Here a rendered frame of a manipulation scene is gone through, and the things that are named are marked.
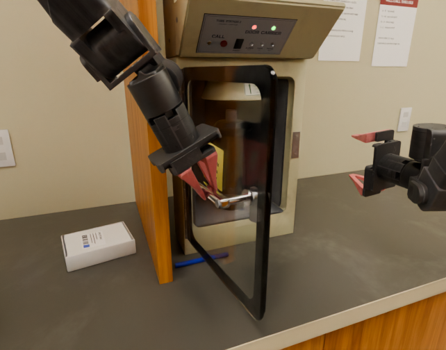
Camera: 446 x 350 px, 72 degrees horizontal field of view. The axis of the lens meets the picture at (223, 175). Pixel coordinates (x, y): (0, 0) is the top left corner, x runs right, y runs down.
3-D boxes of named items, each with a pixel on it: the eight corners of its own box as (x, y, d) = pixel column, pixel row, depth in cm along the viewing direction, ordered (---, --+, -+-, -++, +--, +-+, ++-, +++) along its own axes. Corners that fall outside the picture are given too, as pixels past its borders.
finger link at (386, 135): (365, 123, 72) (400, 130, 64) (363, 153, 74) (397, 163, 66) (342, 128, 70) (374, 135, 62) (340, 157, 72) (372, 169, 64)
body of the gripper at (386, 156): (394, 138, 65) (426, 146, 59) (388, 183, 69) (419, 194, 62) (369, 143, 63) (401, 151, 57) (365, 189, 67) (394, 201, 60)
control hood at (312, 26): (175, 56, 63) (172, 1, 60) (308, 58, 74) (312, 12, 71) (190, 53, 53) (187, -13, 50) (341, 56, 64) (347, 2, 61)
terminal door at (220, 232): (190, 239, 76) (184, 67, 63) (263, 324, 50) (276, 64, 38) (187, 240, 75) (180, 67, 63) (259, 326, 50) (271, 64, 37)
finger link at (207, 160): (183, 201, 52) (155, 154, 48) (217, 178, 54) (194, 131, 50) (198, 216, 46) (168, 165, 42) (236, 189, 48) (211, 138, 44)
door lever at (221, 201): (222, 187, 54) (222, 173, 54) (252, 207, 46) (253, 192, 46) (194, 193, 52) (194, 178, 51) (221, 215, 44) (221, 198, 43)
